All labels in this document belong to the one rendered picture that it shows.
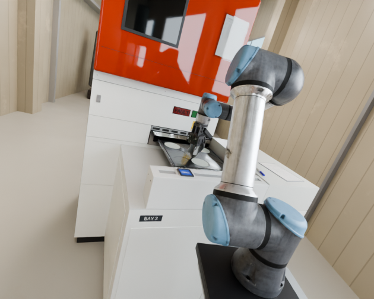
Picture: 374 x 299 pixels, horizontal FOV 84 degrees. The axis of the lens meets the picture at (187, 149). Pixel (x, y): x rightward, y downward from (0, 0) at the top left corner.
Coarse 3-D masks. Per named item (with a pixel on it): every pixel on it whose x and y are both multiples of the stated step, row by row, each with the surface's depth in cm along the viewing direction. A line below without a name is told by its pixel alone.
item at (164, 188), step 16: (160, 176) 76; (176, 176) 80; (208, 176) 88; (256, 176) 103; (144, 192) 84; (160, 192) 78; (176, 192) 81; (192, 192) 83; (208, 192) 86; (256, 192) 96; (160, 208) 81; (176, 208) 84; (192, 208) 87
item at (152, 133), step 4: (152, 132) 133; (156, 132) 134; (160, 132) 134; (164, 132) 137; (152, 136) 134; (164, 136) 137; (168, 136) 137; (172, 136) 138; (176, 136) 139; (180, 136) 140; (184, 136) 141; (188, 136) 143; (148, 140) 135; (152, 140) 135; (208, 140) 149; (148, 144) 135; (152, 144) 136; (156, 144) 137; (208, 144) 151
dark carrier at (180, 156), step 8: (184, 144) 138; (168, 152) 117; (176, 152) 120; (184, 152) 124; (200, 152) 132; (176, 160) 110; (184, 160) 113; (208, 160) 123; (216, 160) 126; (216, 168) 114
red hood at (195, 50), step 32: (128, 0) 98; (160, 0) 102; (192, 0) 107; (224, 0) 112; (256, 0) 117; (128, 32) 104; (160, 32) 108; (192, 32) 113; (224, 32) 118; (96, 64) 105; (128, 64) 109; (160, 64) 114; (192, 64) 120; (224, 64) 126; (224, 96) 135
